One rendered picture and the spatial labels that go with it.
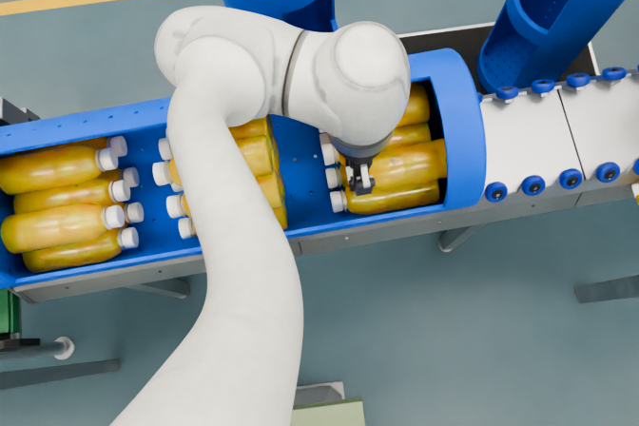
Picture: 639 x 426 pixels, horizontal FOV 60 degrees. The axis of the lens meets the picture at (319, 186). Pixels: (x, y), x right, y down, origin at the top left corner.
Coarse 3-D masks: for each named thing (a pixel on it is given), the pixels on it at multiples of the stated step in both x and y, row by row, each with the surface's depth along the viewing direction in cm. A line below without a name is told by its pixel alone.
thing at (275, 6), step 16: (224, 0) 128; (240, 0) 120; (256, 0) 117; (272, 0) 117; (288, 0) 118; (304, 0) 120; (320, 0) 158; (272, 16) 123; (288, 16) 173; (304, 16) 172; (320, 16) 167
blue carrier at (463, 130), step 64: (448, 64) 89; (0, 128) 94; (64, 128) 90; (128, 128) 88; (448, 128) 85; (0, 192) 104; (320, 192) 111; (448, 192) 90; (0, 256) 101; (128, 256) 104
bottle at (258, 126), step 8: (256, 120) 96; (264, 120) 96; (232, 128) 96; (240, 128) 96; (248, 128) 96; (256, 128) 95; (264, 128) 95; (232, 136) 96; (240, 136) 96; (248, 136) 96; (168, 144) 97; (272, 144) 99
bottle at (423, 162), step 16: (416, 144) 96; (432, 144) 95; (384, 160) 94; (400, 160) 94; (416, 160) 94; (432, 160) 94; (384, 176) 94; (400, 176) 94; (416, 176) 95; (432, 176) 95
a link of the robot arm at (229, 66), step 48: (192, 48) 57; (240, 48) 56; (288, 48) 59; (192, 96) 51; (240, 96) 57; (192, 144) 46; (192, 192) 42; (240, 192) 40; (240, 240) 37; (240, 288) 33; (288, 288) 34; (192, 336) 31; (240, 336) 30; (288, 336) 32; (192, 384) 26; (240, 384) 27; (288, 384) 30
